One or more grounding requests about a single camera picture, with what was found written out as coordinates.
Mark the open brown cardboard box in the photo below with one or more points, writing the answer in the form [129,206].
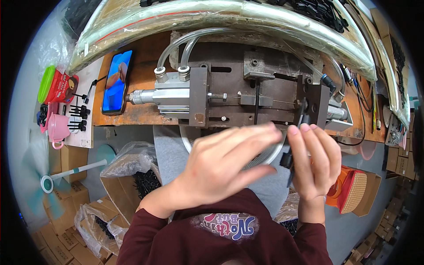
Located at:
[369,195]

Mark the person's left hand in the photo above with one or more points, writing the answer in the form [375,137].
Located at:
[215,165]

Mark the large clear plastic bag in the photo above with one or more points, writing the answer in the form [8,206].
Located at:
[215,16]

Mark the clear bag of black parts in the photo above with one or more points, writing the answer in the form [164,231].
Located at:
[99,228]

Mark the teal standing fan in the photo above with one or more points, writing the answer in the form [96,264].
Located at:
[49,180]

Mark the red snack cup green lid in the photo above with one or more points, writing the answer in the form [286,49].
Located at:
[59,86]

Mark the heap of small cartons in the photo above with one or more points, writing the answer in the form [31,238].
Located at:
[397,185]

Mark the stack of cardboard cartons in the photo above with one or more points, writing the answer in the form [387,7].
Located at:
[66,218]

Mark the round metal mesh sieve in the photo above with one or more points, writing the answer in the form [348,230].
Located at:
[268,155]

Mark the carton of black parts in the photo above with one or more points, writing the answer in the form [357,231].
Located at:
[132,188]

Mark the brown steel press jig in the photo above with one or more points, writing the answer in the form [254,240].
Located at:
[232,89]

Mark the long plastic bag of ties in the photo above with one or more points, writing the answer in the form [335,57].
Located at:
[394,59]

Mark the small silver pneumatic cylinder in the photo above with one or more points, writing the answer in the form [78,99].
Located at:
[338,114]

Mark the group of black bolts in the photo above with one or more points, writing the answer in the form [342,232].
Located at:
[79,116]

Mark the pink plastic cup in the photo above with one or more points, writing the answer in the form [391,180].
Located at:
[58,127]

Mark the person's body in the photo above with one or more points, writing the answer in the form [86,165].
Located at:
[228,245]

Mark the black smartphone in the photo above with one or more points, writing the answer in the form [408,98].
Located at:
[116,81]

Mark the person's right hand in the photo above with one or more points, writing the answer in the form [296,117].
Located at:
[314,172]

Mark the pink plastic bowl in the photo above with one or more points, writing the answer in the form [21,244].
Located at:
[362,150]

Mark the person's legs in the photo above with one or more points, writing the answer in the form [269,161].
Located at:
[169,145]

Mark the black hex key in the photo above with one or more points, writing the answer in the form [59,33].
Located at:
[257,99]

